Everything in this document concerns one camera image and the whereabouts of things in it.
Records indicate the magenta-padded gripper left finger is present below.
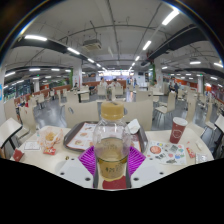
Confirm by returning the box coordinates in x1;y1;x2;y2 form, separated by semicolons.
56;145;101;190

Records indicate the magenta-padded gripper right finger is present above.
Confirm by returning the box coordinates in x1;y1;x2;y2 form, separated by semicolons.
125;145;168;190

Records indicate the clear bottle with yellow cap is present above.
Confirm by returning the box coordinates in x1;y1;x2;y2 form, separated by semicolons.
92;100;132;183

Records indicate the printed paper tray liner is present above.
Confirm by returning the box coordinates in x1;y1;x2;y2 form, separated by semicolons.
66;122;141;151

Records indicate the brown food tray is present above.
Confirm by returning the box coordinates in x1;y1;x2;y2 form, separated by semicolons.
63;120;149;154

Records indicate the white napkin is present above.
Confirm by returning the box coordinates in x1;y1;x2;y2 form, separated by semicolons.
127;118;142;135

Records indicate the small red sauce packet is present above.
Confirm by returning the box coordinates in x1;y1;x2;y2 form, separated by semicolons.
185;147;197;159
43;147;57;156

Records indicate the clear plastic food bag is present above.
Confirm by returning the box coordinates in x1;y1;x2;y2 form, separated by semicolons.
37;125;64;151

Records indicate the group of beige chairs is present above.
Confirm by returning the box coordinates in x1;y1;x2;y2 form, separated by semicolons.
3;83;224;134

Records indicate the red paper cup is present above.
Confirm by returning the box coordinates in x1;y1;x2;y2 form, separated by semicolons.
169;116;189;145

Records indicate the white paper slip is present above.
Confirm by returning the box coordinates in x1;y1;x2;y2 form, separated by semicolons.
23;141;41;152

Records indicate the clear plastic packet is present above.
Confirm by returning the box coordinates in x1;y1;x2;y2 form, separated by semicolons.
195;152;209;164

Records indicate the red flat box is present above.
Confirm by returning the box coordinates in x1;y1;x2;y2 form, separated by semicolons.
12;148;25;163

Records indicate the beige neighbouring table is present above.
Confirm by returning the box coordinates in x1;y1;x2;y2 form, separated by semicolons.
214;114;224;134
0;117;24;149

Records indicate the ceiling air conditioner unit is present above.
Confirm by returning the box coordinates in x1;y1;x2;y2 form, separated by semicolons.
82;38;103;52

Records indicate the group of ceiling lights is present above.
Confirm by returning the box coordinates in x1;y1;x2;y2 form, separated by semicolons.
4;8;224;88

